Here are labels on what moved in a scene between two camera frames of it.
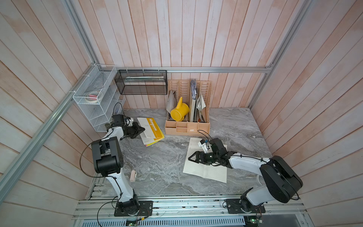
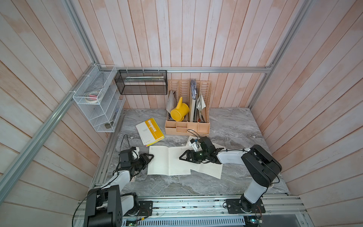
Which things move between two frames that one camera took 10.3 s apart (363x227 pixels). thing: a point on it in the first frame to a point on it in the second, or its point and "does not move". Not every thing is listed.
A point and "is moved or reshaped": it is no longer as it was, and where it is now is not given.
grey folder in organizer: x=172 y=102 does not move
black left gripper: x=138 y=130 to x=145 y=160
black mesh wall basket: x=142 y=82 does not move
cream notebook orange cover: x=152 y=133 is moved or reshaped
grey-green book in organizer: x=193 y=103 does not move
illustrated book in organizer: x=201 y=104 does not move
